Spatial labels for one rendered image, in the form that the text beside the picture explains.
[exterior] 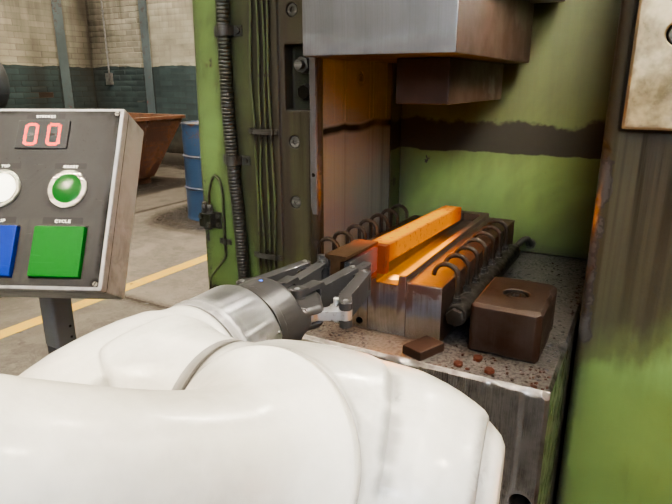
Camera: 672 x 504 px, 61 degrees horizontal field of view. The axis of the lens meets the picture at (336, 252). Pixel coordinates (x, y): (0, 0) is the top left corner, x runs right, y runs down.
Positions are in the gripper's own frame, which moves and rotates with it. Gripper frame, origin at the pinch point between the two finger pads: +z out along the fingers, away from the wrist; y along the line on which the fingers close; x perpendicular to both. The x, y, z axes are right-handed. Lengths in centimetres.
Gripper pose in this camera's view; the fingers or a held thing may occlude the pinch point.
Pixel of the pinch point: (353, 264)
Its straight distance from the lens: 65.2
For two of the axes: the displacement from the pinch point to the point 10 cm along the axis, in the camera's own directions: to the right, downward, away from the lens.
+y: 8.8, 1.4, -4.6
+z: 4.8, -2.6, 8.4
